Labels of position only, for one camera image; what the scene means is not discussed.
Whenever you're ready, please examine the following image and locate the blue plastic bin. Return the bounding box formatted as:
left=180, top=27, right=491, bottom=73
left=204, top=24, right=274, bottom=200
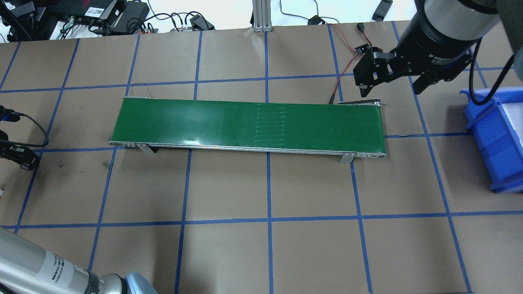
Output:
left=460, top=86, right=523, bottom=193

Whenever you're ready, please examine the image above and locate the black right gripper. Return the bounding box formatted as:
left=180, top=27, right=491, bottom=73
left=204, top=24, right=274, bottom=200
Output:
left=353, top=46, right=473, bottom=95

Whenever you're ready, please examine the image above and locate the red black conveyor cable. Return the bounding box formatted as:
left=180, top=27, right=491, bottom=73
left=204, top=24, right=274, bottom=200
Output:
left=328, top=23, right=374, bottom=105

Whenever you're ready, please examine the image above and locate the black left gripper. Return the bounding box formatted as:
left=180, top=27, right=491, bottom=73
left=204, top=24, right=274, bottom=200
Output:
left=0, top=106, right=45, bottom=171

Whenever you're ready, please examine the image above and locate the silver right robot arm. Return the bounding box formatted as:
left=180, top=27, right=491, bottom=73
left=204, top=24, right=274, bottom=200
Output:
left=353, top=0, right=523, bottom=98

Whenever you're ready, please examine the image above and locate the small black sensor board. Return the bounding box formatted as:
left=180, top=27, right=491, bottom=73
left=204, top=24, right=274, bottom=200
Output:
left=355, top=43, right=369, bottom=56

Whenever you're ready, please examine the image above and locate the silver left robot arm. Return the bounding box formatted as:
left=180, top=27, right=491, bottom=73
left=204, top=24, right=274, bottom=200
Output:
left=0, top=228, right=156, bottom=294

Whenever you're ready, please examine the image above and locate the aluminium frame post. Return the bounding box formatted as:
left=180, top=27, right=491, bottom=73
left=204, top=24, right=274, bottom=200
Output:
left=251, top=0, right=273, bottom=32

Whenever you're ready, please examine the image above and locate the black laptop red logo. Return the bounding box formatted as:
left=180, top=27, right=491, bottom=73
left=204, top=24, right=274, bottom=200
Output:
left=50, top=0, right=127, bottom=25

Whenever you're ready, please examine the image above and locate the black power brick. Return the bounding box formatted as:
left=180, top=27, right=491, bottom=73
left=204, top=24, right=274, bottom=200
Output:
left=109, top=1, right=150, bottom=36

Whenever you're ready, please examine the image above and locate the green conveyor belt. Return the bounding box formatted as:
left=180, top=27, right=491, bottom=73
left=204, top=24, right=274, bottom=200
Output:
left=109, top=97, right=387, bottom=162

